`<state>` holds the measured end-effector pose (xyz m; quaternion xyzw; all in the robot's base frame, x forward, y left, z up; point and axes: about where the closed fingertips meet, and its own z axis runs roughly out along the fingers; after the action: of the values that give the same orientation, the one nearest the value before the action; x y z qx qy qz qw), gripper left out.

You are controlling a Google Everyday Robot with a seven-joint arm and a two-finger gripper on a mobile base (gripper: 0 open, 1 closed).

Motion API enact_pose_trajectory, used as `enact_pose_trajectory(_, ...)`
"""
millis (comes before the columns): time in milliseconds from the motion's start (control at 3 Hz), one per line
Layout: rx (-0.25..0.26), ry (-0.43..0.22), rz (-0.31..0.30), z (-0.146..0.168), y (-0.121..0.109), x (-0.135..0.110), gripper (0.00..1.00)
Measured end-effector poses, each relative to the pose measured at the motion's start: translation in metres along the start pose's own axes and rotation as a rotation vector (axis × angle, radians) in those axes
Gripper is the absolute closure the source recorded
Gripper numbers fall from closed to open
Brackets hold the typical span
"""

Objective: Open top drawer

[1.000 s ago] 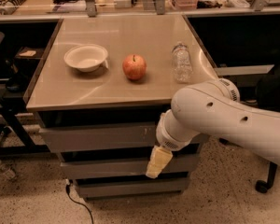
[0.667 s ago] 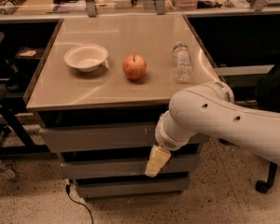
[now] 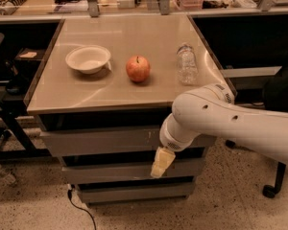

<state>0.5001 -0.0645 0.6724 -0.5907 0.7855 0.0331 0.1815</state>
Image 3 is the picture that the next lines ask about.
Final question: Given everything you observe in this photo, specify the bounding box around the grey top drawer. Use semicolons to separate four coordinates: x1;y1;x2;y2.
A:
38;122;217;158

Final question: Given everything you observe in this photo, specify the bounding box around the grey drawer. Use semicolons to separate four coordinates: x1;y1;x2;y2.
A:
62;158;204;184
38;122;217;158
77;182;195;204

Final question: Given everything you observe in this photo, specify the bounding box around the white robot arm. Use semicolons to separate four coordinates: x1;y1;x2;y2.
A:
151;83;288;178

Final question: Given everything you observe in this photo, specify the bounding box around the grey bottom drawer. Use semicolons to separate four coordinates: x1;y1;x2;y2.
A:
77;182;195;204

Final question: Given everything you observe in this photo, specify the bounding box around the grey middle drawer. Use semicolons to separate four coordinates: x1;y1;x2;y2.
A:
62;158;204;184

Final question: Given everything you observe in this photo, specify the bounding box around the grey drawer cabinet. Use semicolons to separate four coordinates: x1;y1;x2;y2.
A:
23;13;238;208

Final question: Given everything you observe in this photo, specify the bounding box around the red apple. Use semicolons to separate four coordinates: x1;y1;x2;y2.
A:
126;56;151;82

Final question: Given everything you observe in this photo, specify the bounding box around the clear plastic water bottle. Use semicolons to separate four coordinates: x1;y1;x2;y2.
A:
177;43;199;85

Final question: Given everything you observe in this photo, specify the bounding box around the white paper bowl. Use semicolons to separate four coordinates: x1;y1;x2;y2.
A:
65;45;111;75

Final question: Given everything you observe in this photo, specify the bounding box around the black office chair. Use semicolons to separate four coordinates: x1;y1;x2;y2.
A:
225;60;288;199

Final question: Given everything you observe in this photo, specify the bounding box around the plastic bottle on floor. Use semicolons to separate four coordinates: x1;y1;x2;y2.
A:
0;164;16;186

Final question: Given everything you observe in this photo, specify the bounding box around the black power cable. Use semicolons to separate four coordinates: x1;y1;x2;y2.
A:
66;189;98;230

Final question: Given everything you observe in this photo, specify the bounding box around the black desk frame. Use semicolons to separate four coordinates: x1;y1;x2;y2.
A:
0;32;52;162

